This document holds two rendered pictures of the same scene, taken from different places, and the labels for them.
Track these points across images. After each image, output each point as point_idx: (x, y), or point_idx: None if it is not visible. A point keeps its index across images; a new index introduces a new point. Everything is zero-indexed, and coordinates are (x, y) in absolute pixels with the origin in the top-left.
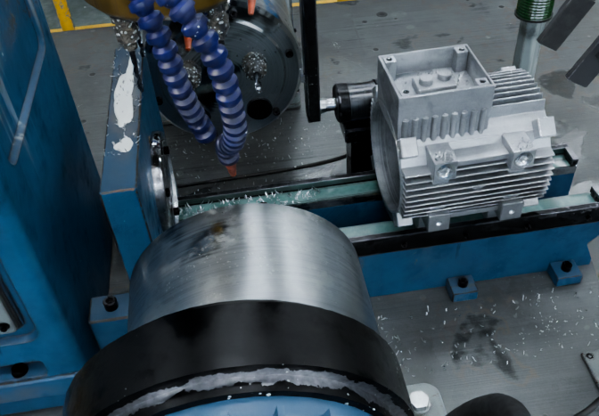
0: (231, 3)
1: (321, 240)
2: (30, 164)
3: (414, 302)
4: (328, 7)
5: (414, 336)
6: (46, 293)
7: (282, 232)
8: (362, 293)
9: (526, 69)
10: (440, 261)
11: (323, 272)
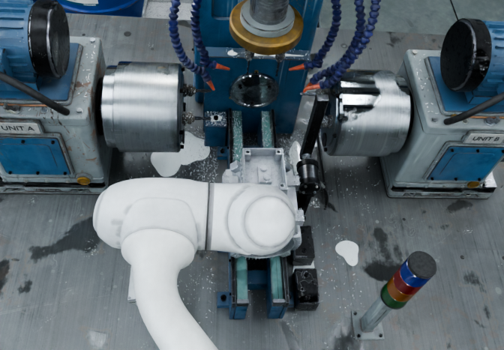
0: (340, 91)
1: (162, 107)
2: (228, 28)
3: None
4: None
5: None
6: (196, 54)
7: (162, 91)
8: (146, 126)
9: (373, 309)
10: None
11: (145, 103)
